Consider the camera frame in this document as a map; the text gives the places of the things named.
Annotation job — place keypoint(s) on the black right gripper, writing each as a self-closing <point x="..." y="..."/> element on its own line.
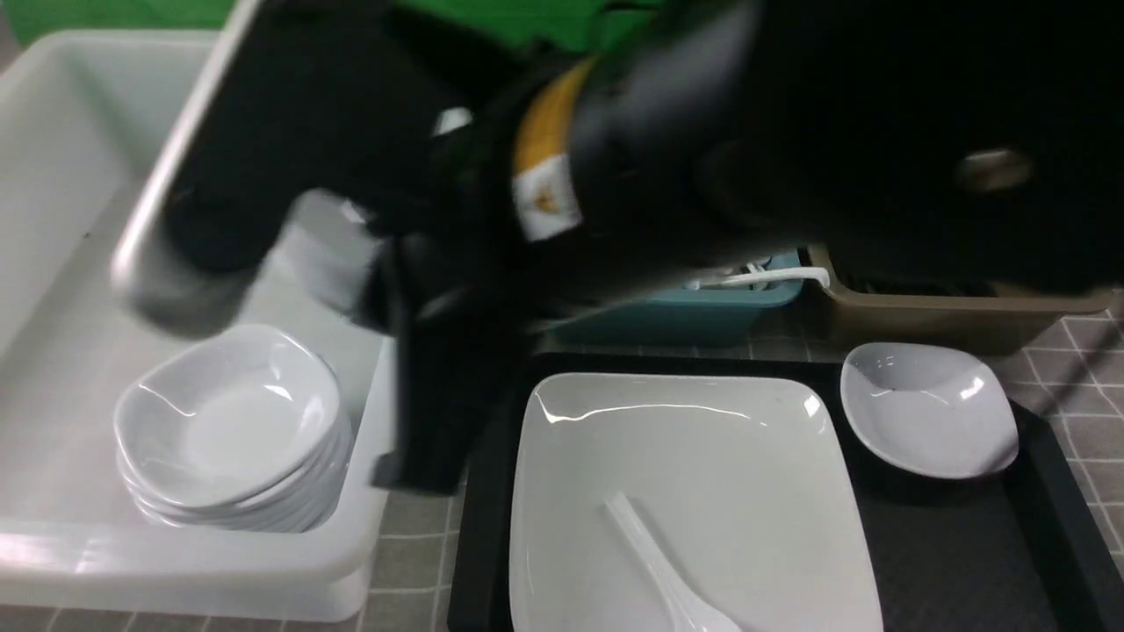
<point x="467" y="279"/>

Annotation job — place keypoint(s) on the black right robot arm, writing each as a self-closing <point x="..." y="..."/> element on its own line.
<point x="927" y="141"/>

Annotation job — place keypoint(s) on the white small dish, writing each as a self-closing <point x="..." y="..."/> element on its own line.
<point x="932" y="411"/>

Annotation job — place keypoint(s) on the grey checked tablecloth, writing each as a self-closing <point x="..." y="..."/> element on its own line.
<point x="1071" y="372"/>

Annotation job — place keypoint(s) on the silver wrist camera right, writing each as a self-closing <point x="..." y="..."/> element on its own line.
<point x="295" y="96"/>

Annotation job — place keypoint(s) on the teal plastic bin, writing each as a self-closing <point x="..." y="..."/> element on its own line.
<point x="681" y="318"/>

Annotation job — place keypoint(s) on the large white square plate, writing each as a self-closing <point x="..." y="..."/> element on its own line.
<point x="740" y="480"/>

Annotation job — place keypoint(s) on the green cloth backdrop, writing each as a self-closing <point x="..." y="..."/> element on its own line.
<point x="573" y="25"/>

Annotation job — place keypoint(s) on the brown plastic bin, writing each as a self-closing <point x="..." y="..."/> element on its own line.
<point x="983" y="319"/>

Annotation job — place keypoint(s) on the stack of white dishes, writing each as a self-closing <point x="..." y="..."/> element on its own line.
<point x="244" y="432"/>

